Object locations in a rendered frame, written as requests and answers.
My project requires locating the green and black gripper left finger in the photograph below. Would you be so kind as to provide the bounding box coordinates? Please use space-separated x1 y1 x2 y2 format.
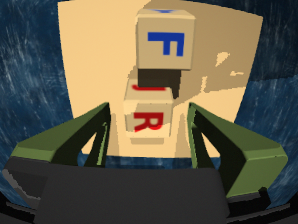
10 102 111 168

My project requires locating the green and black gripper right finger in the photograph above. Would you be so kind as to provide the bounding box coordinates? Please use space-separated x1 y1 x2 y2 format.
187 102 288 198

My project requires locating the beige mat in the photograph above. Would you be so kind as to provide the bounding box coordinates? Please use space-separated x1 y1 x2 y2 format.
58 0 263 158

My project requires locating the beige letter block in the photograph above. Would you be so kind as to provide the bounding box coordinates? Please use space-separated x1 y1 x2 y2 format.
135 9 197 71
123 79 174 138

